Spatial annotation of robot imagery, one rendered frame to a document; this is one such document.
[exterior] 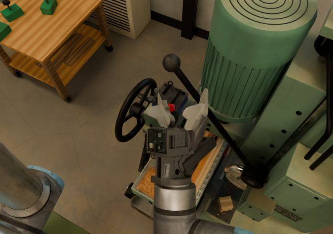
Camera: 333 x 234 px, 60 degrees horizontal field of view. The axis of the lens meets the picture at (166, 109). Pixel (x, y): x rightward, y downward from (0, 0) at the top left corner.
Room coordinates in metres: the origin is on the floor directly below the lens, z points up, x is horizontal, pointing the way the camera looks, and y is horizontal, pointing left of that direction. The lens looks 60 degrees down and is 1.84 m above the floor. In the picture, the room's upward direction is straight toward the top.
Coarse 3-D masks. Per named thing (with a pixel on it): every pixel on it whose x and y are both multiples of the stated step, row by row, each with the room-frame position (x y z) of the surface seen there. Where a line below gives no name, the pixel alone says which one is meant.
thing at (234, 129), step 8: (208, 120) 0.40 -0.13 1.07; (208, 128) 0.40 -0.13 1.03; (216, 128) 0.39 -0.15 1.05; (224, 128) 0.38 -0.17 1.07; (232, 128) 0.38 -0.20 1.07; (240, 128) 0.38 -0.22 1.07; (248, 128) 0.38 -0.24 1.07; (232, 136) 0.36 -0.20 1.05; (240, 136) 0.35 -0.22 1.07; (240, 144) 0.35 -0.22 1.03
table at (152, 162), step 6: (198, 84) 0.65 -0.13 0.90; (198, 90) 0.63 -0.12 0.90; (144, 126) 0.48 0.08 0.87; (144, 132) 0.47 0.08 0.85; (150, 162) 0.33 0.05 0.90; (144, 168) 0.31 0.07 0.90; (192, 168) 0.31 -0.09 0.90; (216, 168) 0.33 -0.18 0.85; (144, 174) 0.29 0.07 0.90; (192, 174) 0.29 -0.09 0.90; (138, 180) 0.27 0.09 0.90; (132, 186) 0.25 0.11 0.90; (138, 192) 0.23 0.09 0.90; (144, 198) 0.22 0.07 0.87; (150, 198) 0.21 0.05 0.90
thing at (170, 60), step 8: (168, 56) 0.35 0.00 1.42; (176, 56) 0.35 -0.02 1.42; (168, 64) 0.34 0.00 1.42; (176, 64) 0.34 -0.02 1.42; (176, 72) 0.34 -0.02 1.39; (184, 80) 0.33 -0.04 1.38; (192, 88) 0.32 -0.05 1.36; (192, 96) 0.32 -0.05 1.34; (208, 112) 0.30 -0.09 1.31; (216, 120) 0.29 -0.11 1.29; (224, 136) 0.27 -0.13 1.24; (232, 144) 0.26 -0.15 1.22; (240, 152) 0.25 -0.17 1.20; (248, 168) 0.23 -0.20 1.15; (256, 168) 0.23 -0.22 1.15; (264, 168) 0.23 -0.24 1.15; (240, 176) 0.22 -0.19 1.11; (248, 176) 0.21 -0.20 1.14; (256, 176) 0.21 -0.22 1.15; (264, 176) 0.21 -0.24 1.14; (248, 184) 0.20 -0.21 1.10; (256, 184) 0.20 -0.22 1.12; (264, 184) 0.20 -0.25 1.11
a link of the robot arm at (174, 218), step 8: (192, 208) 0.12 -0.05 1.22; (160, 216) 0.10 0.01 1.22; (168, 216) 0.10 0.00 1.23; (176, 216) 0.10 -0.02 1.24; (184, 216) 0.10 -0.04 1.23; (192, 216) 0.11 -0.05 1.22; (160, 224) 0.09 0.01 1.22; (168, 224) 0.09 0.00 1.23; (176, 224) 0.09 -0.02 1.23; (184, 224) 0.09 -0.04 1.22; (160, 232) 0.08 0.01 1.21; (168, 232) 0.08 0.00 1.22; (176, 232) 0.07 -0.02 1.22; (184, 232) 0.07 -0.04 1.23
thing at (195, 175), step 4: (216, 136) 0.43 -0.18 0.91; (216, 140) 0.40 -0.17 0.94; (208, 156) 0.34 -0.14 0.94; (204, 160) 0.33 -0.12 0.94; (200, 164) 0.31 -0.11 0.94; (204, 164) 0.31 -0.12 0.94; (196, 168) 0.30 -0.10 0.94; (200, 168) 0.30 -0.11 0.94; (196, 172) 0.29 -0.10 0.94; (200, 172) 0.29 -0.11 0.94; (192, 176) 0.27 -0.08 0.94; (196, 176) 0.27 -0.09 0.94; (192, 180) 0.26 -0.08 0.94
